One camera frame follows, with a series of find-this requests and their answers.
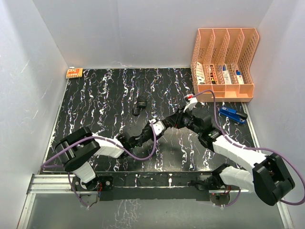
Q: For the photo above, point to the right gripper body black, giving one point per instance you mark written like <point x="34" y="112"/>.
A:
<point x="188" y="122"/>

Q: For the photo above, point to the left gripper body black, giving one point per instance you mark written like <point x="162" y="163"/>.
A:
<point x="146" y="134"/>

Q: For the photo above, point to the black padlock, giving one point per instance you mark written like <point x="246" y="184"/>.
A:
<point x="141" y="103"/>

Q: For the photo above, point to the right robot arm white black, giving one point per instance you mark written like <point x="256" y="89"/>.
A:
<point x="266" y="175"/>

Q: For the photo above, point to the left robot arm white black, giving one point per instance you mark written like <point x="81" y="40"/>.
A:
<point x="81" y="145"/>

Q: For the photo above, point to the blue stapler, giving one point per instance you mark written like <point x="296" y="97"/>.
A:
<point x="235" y="115"/>

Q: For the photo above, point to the dark marker in organizer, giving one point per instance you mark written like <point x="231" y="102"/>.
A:
<point x="212" y="74"/>

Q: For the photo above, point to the white blue box in organizer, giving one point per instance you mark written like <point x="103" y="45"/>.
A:
<point x="226" y="75"/>

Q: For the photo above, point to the pink plastic file organizer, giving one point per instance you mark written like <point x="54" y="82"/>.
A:
<point x="221" y="63"/>

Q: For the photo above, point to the blue red box in organizer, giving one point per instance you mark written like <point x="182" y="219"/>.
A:
<point x="239" y="77"/>

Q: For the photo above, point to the orange small card box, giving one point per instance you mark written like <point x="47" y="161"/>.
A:
<point x="74" y="73"/>

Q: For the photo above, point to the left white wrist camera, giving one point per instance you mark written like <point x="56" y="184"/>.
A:
<point x="158" y="127"/>

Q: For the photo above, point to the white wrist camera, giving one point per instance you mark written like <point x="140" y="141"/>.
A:
<point x="158" y="127"/>
<point x="191" y="101"/>

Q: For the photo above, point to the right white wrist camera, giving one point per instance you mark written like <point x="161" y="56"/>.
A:
<point x="191" y="101"/>

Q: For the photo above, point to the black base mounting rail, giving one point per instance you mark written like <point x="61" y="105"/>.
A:
<point x="152" y="185"/>

